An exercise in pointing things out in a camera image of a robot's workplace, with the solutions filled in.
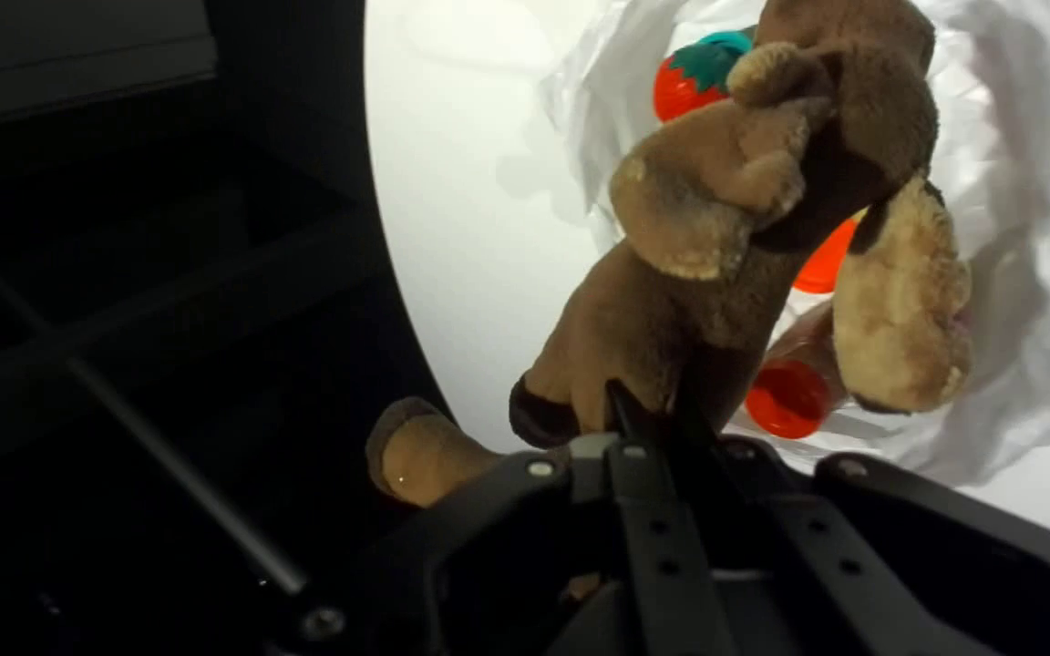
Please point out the spice jar red lid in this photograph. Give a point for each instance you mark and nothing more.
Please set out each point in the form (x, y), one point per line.
(792, 392)

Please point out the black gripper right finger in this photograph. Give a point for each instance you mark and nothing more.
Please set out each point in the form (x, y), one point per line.
(892, 558)

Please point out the white plastic bag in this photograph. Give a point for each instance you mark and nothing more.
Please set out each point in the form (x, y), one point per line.
(1036, 243)

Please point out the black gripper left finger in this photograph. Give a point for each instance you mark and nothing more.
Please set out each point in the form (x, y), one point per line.
(647, 558)

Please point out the brown plush animal toy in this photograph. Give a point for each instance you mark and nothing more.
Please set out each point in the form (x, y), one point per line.
(730, 243)

